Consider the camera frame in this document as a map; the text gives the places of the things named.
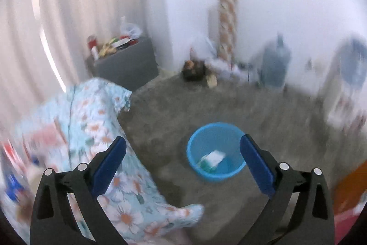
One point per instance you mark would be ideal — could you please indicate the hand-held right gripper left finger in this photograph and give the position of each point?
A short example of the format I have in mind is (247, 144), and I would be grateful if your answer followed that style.
(110, 164)

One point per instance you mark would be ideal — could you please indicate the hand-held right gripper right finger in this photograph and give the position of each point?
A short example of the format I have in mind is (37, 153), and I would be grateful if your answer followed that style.
(256, 164)

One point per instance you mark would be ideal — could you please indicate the white green packet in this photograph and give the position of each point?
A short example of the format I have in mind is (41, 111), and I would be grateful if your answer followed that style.
(212, 160)

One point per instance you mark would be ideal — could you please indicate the blue plastic basket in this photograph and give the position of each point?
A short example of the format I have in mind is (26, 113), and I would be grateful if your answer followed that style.
(200, 141)

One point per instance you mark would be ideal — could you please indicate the red white packet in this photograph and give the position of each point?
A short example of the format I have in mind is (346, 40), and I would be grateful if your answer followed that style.
(43, 136)

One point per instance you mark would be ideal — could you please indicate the floral blue tablecloth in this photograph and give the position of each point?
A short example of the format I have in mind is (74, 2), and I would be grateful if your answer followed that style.
(94, 118)

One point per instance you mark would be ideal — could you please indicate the brown cardboard box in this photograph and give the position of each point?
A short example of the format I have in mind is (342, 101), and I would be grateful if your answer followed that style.
(349, 184)

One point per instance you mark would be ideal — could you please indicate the grey cabinet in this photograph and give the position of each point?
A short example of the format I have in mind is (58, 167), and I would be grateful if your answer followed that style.
(129, 67)

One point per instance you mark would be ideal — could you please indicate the printed cloth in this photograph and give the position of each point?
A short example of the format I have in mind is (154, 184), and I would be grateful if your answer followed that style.
(229, 68)

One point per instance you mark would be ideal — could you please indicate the large blue water jug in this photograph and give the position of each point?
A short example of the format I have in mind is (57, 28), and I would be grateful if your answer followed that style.
(273, 64)

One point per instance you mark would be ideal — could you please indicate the small white bottle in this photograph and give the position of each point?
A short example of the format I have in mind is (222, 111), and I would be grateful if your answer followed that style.
(95, 54)

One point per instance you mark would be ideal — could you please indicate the dark basket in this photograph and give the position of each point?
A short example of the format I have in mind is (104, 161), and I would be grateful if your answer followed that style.
(193, 71)

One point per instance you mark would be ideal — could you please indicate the pink printed bag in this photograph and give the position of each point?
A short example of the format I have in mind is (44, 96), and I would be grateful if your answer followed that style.
(352, 225)

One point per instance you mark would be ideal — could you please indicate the pile of snack packets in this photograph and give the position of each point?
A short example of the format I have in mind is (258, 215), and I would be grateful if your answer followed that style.
(110, 45)

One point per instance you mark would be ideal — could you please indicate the red thermos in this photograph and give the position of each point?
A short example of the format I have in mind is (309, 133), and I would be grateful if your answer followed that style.
(92, 42)

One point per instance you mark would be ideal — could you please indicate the clear plastic bag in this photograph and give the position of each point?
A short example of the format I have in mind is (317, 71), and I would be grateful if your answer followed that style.
(129, 29)

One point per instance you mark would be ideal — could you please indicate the tall patterned box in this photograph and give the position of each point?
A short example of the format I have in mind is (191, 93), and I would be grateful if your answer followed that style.
(228, 27)

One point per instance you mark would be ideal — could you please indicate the labelled water bottle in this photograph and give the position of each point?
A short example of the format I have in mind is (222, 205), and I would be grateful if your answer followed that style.
(354, 61)

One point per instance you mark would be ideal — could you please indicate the beige curtain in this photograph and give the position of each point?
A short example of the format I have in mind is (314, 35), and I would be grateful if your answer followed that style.
(71, 18)

